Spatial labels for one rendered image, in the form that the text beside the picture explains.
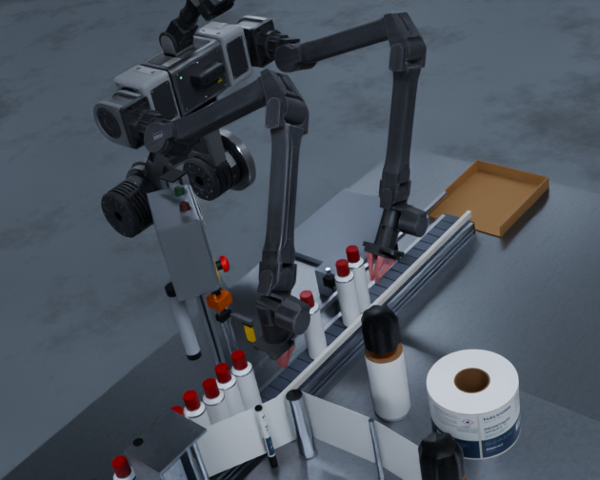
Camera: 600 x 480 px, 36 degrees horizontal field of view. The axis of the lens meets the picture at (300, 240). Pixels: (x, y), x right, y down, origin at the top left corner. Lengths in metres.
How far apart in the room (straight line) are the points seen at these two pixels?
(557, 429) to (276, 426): 0.63
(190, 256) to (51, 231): 3.08
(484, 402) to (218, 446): 0.59
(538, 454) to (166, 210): 0.97
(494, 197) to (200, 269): 1.28
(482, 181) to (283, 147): 1.14
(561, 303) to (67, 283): 2.67
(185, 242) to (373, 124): 3.38
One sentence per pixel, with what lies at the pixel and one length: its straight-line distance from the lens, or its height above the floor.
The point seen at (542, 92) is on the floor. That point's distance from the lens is 5.40.
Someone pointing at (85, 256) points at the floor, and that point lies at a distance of 4.73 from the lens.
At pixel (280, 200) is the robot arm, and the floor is 1.40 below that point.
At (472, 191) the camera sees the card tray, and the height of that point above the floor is 0.83.
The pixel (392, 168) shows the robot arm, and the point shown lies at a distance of 2.48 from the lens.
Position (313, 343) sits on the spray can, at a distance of 2.38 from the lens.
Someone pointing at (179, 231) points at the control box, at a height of 1.46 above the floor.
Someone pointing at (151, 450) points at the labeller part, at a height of 1.14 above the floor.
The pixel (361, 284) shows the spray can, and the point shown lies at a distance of 2.47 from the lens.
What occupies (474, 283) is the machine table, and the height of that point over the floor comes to 0.83.
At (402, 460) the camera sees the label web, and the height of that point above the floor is 0.98.
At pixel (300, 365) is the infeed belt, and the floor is 0.88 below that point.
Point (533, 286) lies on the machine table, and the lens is 2.65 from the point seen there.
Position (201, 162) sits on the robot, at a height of 1.20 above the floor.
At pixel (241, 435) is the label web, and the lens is 2.12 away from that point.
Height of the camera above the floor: 2.50
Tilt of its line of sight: 35 degrees down
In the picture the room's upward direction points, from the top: 12 degrees counter-clockwise
